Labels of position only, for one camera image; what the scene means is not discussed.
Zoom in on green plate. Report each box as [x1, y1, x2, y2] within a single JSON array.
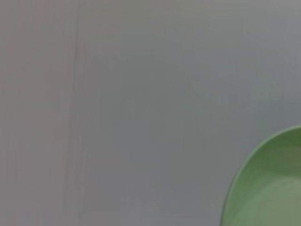
[[220, 125, 301, 226]]

